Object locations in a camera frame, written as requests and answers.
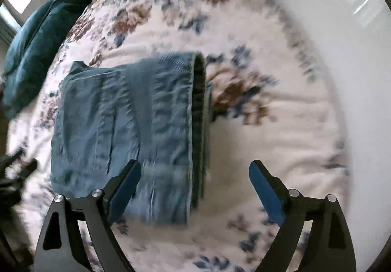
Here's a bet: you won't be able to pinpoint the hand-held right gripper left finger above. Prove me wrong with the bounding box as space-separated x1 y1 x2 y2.
33 159 142 272

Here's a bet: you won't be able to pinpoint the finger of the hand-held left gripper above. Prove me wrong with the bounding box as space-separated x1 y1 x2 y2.
12 158 38 181
3 149 24 169

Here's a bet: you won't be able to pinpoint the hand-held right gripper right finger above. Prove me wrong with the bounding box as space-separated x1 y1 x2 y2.
248 160 358 272

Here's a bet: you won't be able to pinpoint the blue denim pants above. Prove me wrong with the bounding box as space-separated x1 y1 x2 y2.
50 51 214 227

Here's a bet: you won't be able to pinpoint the floral patchwork blanket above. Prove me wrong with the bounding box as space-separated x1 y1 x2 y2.
6 0 352 272

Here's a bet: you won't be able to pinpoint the teal cushion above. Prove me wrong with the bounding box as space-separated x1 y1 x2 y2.
2 0 101 120

